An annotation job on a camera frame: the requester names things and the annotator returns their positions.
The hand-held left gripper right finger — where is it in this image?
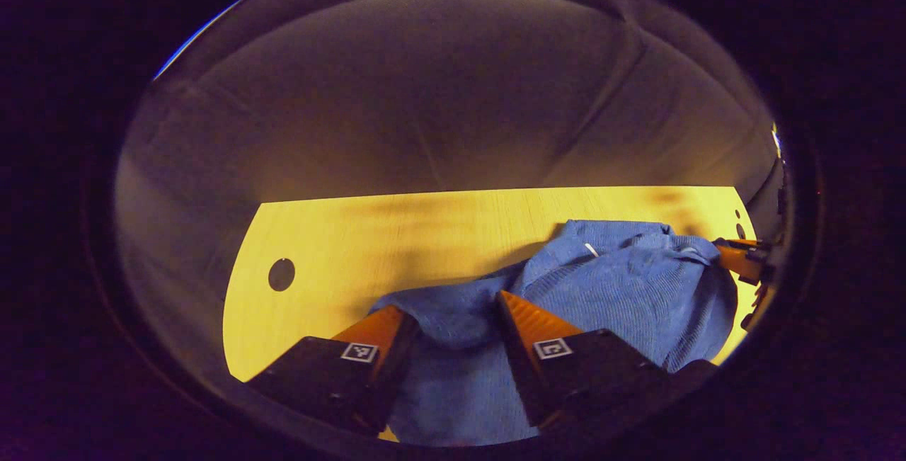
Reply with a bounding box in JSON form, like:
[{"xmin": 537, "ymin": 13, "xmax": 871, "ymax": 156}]
[{"xmin": 495, "ymin": 290, "xmax": 716, "ymax": 430}]

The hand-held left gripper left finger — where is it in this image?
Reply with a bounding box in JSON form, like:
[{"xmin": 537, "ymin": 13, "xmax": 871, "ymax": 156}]
[{"xmin": 248, "ymin": 305, "xmax": 420, "ymax": 437}]

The blue button-up shirt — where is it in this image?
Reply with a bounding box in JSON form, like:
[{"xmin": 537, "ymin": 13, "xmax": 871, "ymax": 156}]
[{"xmin": 368, "ymin": 219, "xmax": 740, "ymax": 446}]

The black backdrop cloth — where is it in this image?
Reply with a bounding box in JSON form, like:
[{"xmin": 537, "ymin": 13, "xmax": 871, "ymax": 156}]
[{"xmin": 113, "ymin": 0, "xmax": 783, "ymax": 405}]

